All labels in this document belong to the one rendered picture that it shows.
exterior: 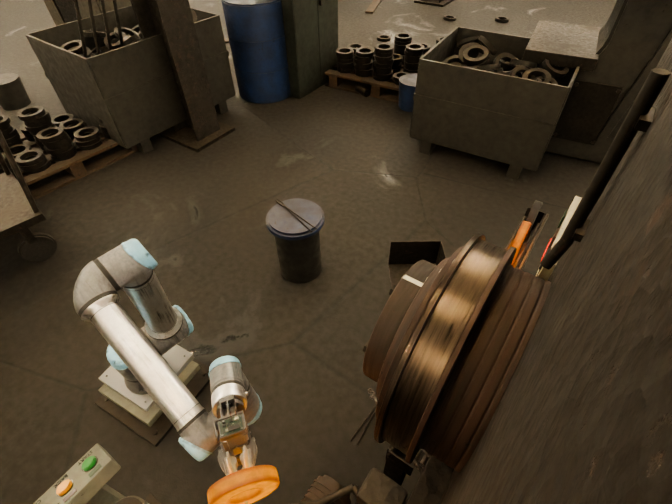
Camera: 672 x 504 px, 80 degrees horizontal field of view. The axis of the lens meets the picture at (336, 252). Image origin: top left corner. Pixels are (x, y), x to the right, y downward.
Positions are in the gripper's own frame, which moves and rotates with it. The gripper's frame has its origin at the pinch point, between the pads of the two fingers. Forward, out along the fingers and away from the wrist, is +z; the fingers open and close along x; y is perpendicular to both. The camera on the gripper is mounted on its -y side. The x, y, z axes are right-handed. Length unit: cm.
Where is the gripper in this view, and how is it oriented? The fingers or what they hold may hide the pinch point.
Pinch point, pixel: (242, 485)
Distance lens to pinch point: 104.0
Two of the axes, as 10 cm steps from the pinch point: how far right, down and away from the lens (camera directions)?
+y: -1.0, -8.6, -5.0
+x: 9.4, -2.5, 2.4
